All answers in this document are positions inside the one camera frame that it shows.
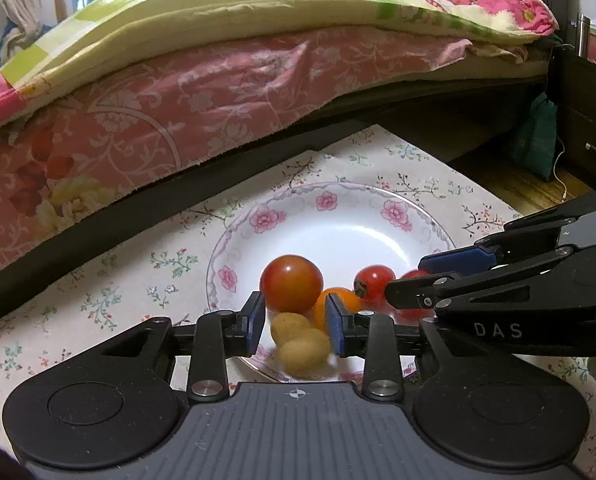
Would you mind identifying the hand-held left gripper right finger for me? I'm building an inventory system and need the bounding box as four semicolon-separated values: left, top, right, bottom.
325;292;544;403

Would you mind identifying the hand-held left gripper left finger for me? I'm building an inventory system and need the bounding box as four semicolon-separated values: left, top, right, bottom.
94;291;267;402

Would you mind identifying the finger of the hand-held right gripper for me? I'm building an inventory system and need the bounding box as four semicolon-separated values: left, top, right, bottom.
418;189;596;277
384;245;575;313

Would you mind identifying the small orange mandarin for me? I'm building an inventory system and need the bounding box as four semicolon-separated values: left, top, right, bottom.
313;287;363;333

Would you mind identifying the large red tomato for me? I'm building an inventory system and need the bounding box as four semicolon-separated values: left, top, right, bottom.
259;254;325;315

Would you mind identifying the small red tomato with stem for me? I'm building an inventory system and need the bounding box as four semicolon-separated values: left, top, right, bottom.
354;265;396;307

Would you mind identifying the white floral rimmed plate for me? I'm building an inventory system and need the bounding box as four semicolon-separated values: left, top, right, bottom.
206;181;456;385

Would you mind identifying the green bag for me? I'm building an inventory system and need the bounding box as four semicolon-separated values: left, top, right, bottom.
509;92;559;182

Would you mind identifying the floral print tablecloth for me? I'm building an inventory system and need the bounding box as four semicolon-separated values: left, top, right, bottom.
0;125;596;471

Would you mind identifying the dark wooden nightstand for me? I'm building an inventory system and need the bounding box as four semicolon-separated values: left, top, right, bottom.
547;44;596;192

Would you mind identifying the white mattress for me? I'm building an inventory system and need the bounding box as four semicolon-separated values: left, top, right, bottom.
418;57;550;85

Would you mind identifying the pink floral bedsheet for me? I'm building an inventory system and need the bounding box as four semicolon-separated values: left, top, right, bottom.
0;27;474;287

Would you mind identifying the silver cylinder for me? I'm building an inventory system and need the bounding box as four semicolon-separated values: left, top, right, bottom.
578;14;592;62

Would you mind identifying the yellow green pink patchwork quilt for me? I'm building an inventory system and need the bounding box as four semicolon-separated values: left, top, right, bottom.
0;0;560;135

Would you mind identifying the blue cloth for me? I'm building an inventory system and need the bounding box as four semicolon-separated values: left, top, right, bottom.
0;19;16;68

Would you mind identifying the white cable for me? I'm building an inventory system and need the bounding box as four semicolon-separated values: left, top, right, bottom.
552;135;570;200

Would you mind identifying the dark bed frame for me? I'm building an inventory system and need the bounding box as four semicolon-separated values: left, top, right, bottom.
0;72;553;307

